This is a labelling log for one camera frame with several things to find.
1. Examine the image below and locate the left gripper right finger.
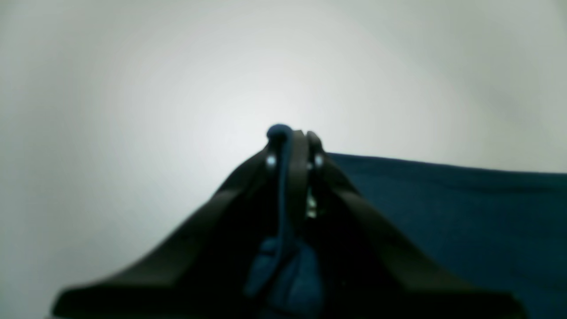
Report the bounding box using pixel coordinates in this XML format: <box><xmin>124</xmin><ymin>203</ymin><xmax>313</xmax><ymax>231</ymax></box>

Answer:
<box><xmin>288</xmin><ymin>131</ymin><xmax>527</xmax><ymax>319</ymax></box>

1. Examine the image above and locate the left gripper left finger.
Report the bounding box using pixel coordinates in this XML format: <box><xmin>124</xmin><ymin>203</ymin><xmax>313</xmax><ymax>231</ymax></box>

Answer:
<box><xmin>51</xmin><ymin>142</ymin><xmax>279</xmax><ymax>319</ymax></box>

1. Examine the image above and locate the dark blue T-shirt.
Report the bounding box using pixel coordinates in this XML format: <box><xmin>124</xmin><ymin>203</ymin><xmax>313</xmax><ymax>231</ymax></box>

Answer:
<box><xmin>244</xmin><ymin>124</ymin><xmax>567</xmax><ymax>319</ymax></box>

